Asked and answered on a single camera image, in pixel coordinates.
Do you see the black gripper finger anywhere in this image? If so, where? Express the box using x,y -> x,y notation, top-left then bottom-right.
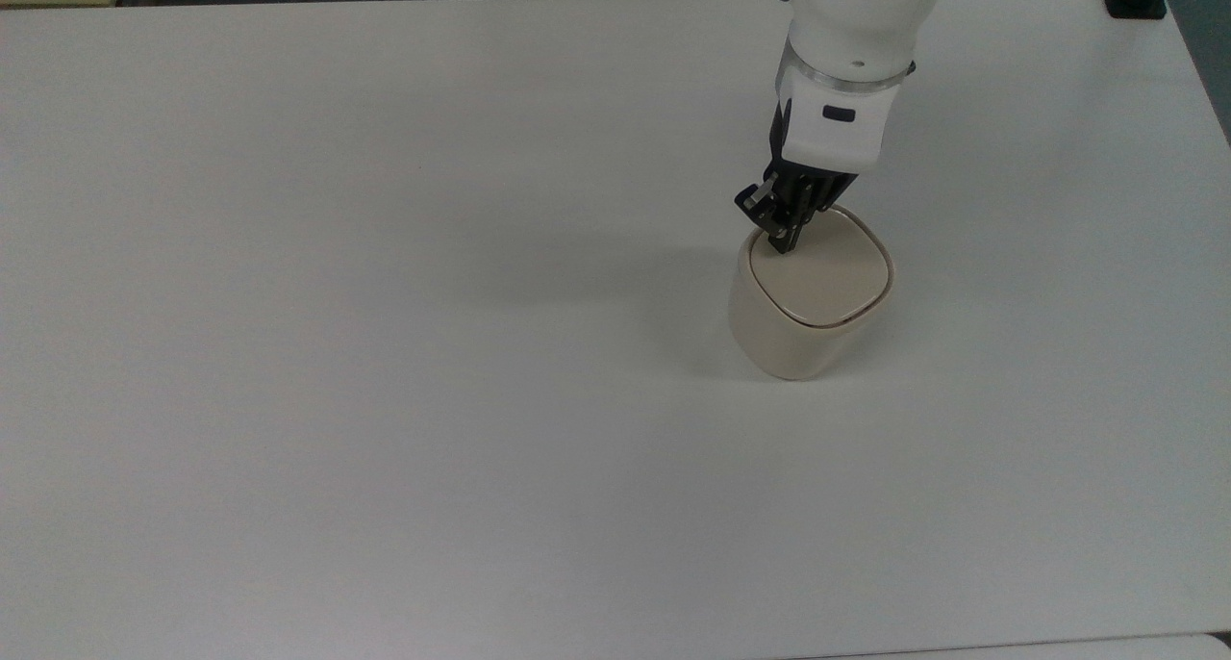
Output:
735,181 -> 788,249
775,181 -> 840,257

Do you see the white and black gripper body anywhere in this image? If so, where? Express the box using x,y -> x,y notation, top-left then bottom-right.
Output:
765,62 -> 901,209

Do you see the beige trash bin lid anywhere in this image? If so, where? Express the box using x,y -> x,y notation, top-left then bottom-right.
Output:
748,206 -> 891,330

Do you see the beige trash bin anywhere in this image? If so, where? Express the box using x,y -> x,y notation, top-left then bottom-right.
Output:
728,203 -> 896,382

